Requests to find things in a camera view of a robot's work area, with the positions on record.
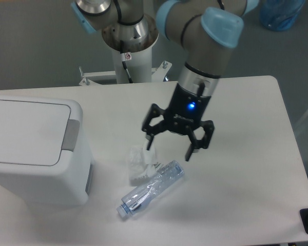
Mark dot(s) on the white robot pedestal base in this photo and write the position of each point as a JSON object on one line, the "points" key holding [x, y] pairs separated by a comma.
{"points": [[131, 49]]}

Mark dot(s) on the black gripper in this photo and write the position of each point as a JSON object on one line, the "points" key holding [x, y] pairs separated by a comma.
{"points": [[187, 112]]}

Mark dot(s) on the clear plastic water bottle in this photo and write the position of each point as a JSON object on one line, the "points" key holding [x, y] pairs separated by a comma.
{"points": [[138, 198]]}

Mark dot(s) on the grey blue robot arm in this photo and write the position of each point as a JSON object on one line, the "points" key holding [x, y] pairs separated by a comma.
{"points": [[208, 30]]}

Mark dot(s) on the crumpled white paper tissue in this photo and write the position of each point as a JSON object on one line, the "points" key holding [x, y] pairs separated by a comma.
{"points": [[142, 164]]}

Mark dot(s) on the white trash can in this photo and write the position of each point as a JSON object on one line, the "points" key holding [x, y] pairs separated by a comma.
{"points": [[44, 153]]}

